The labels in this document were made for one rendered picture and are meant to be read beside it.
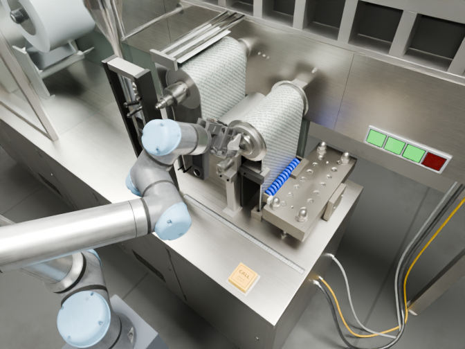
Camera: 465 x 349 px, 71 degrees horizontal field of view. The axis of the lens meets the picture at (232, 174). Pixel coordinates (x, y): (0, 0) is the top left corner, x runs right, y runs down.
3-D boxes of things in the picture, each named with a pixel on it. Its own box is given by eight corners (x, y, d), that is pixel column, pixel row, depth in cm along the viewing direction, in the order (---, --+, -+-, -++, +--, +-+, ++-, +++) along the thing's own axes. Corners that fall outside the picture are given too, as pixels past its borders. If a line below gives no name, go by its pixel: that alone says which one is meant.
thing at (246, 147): (255, 155, 97) (237, 154, 102) (259, 151, 98) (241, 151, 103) (245, 134, 93) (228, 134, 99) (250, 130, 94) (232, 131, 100)
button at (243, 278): (228, 281, 106) (228, 278, 104) (241, 265, 110) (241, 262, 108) (245, 293, 103) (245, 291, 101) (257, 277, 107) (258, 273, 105)
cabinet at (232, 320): (14, 164, 272) (-58, 72, 207) (79, 123, 305) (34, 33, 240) (265, 377, 165) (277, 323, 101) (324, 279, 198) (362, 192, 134)
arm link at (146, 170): (131, 208, 70) (156, 171, 66) (118, 174, 77) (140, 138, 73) (161, 212, 76) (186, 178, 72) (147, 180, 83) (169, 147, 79)
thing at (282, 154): (259, 195, 114) (261, 158, 100) (294, 156, 126) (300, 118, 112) (261, 196, 114) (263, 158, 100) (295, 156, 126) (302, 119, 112)
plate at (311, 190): (262, 217, 114) (263, 208, 109) (317, 152, 134) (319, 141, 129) (302, 242, 107) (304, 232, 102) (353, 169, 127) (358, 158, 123)
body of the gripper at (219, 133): (239, 129, 88) (215, 126, 78) (228, 158, 90) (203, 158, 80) (217, 119, 91) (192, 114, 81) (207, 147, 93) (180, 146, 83)
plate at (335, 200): (322, 218, 120) (328, 200, 112) (335, 201, 125) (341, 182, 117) (329, 221, 119) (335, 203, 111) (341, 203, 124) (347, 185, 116)
